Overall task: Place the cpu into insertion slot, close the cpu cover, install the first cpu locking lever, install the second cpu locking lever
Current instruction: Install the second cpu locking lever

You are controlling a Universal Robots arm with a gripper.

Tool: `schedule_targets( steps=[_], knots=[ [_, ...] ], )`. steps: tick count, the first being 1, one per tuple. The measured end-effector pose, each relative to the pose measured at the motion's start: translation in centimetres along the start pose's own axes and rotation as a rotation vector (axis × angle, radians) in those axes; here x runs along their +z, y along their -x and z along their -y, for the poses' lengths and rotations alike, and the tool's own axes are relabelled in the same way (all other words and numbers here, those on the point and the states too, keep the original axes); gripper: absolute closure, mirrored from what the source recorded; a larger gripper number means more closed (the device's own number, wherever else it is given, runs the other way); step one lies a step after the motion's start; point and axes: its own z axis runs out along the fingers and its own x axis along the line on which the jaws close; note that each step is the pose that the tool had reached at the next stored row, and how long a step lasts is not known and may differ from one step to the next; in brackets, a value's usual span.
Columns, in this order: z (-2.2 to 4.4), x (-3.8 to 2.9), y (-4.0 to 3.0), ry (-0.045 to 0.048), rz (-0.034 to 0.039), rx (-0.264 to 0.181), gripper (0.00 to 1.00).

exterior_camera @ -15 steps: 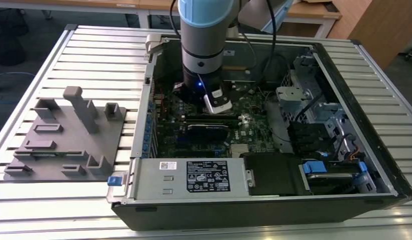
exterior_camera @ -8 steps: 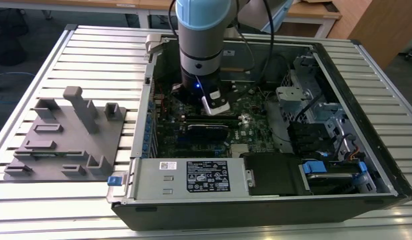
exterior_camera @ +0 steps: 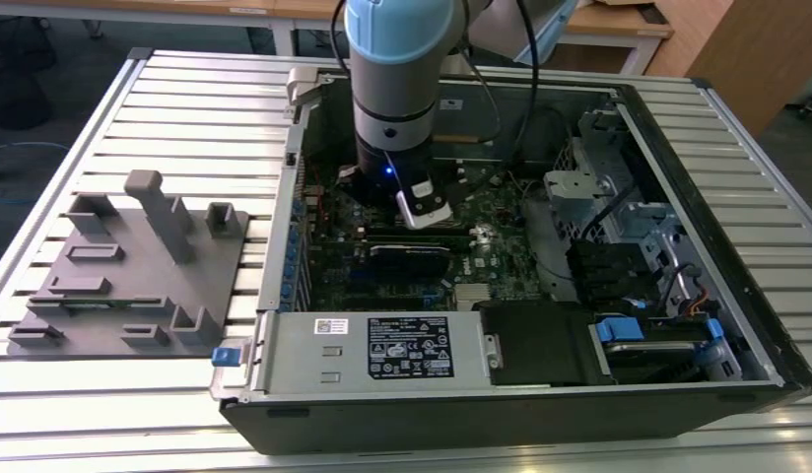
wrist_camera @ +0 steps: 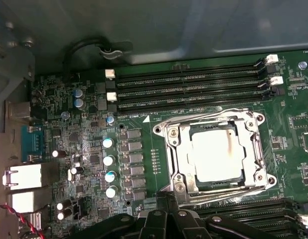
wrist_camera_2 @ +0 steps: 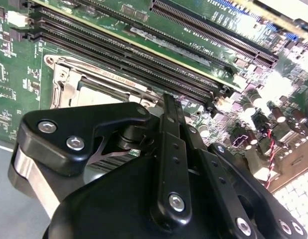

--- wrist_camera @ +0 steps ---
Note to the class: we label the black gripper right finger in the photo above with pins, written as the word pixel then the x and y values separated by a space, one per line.
pixel 191 229

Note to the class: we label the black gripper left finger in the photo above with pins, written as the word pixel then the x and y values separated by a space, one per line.
pixel 154 224

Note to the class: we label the silver CPU chip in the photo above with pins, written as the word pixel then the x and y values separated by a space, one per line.
pixel 216 154

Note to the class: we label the black RAM slot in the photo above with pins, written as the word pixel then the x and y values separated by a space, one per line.
pixel 243 204
pixel 281 232
pixel 194 71
pixel 194 90
pixel 268 223
pixel 194 80
pixel 194 101
pixel 256 214

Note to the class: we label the CPU socket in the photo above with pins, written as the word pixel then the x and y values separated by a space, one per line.
pixel 157 130

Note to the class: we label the green motherboard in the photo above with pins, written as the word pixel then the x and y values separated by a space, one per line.
pixel 144 149

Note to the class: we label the silver rear port block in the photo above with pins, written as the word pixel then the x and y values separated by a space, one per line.
pixel 24 203
pixel 24 176

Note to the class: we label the blue serial port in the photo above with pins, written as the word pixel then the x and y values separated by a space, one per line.
pixel 34 143

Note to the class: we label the black PC case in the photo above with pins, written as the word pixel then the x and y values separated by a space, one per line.
pixel 144 25

